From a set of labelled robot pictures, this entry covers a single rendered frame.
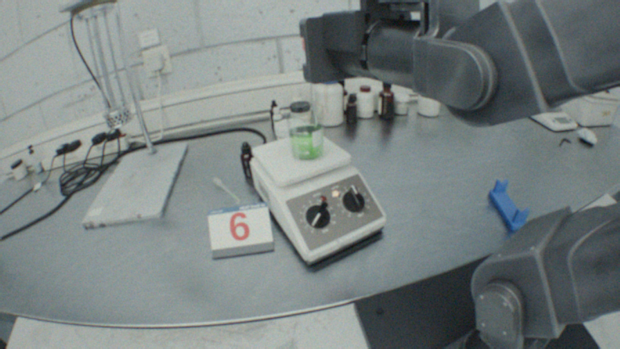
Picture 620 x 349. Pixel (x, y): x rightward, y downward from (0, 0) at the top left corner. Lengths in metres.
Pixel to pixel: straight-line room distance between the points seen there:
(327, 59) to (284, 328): 0.28
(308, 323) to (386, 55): 0.27
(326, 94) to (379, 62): 0.48
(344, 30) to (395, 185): 0.33
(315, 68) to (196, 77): 0.64
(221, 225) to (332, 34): 0.29
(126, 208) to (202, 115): 0.40
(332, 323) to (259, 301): 0.09
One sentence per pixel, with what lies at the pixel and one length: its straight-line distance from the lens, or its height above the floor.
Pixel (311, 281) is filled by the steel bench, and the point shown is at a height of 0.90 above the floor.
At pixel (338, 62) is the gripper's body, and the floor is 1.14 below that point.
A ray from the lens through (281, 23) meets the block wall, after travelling 0.85.
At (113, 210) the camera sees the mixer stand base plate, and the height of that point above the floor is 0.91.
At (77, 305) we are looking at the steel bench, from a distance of 0.48.
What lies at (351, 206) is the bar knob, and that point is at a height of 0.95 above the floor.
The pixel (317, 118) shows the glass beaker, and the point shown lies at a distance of 0.37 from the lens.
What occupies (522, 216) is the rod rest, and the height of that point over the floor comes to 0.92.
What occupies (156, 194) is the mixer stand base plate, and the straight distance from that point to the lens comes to 0.57.
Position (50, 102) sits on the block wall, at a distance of 1.14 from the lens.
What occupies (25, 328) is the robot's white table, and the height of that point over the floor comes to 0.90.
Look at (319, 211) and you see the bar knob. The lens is 0.34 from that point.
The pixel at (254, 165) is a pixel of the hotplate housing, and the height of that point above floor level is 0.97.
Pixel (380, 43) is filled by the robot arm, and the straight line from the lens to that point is 0.22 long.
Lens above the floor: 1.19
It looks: 33 degrees down
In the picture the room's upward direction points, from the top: 5 degrees counter-clockwise
